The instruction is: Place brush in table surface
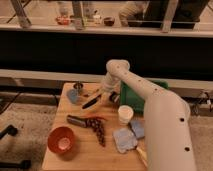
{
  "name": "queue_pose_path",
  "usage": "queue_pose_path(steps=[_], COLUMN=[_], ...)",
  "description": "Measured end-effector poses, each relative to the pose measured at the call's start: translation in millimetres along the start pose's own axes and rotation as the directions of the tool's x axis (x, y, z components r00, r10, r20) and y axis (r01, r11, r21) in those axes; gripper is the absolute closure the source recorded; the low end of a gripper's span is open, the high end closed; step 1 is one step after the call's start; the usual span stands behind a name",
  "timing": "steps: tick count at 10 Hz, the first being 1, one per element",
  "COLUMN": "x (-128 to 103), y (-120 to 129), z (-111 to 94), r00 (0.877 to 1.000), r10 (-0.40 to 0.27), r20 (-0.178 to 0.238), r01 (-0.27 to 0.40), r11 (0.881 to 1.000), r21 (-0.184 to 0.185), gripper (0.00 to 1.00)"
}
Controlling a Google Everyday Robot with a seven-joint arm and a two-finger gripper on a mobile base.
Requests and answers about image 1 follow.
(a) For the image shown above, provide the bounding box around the black handled brush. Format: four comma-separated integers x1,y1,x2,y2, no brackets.
82,94,102,109

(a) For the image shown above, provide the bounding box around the blue cloth piece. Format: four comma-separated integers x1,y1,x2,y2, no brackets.
67,89,78,104

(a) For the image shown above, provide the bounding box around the red chili pepper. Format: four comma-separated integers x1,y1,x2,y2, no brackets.
87,116,107,121

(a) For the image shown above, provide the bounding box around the wooden handled knife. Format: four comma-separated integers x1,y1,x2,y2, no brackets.
135,146,148,167

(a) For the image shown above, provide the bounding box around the large blue sponge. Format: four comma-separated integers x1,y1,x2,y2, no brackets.
113,128,138,154

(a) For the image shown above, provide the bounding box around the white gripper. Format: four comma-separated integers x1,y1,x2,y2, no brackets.
101,73,119,93

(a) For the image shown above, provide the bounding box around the small blue sponge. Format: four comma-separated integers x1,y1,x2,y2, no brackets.
130,120,145,139

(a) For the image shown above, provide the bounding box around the white cup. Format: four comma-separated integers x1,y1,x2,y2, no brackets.
118,105,134,124

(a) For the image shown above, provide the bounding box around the dark metal tool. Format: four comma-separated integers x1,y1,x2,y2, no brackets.
67,115,87,128

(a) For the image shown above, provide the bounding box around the orange bowl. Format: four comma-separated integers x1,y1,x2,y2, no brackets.
47,126,75,155

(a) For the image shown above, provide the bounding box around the dark red bowl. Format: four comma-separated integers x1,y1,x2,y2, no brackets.
103,17,115,26

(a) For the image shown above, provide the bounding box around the green plastic bin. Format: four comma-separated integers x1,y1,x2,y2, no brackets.
119,79,169,115

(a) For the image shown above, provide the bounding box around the person in background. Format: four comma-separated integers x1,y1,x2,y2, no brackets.
118,0,210,30

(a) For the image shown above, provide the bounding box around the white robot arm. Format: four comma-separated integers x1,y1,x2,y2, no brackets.
102,59,197,171

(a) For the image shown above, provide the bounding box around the small metal cup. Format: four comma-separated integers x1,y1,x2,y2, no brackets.
73,82,83,94

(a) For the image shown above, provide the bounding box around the dark grape bunch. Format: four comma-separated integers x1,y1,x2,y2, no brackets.
89,119,105,146

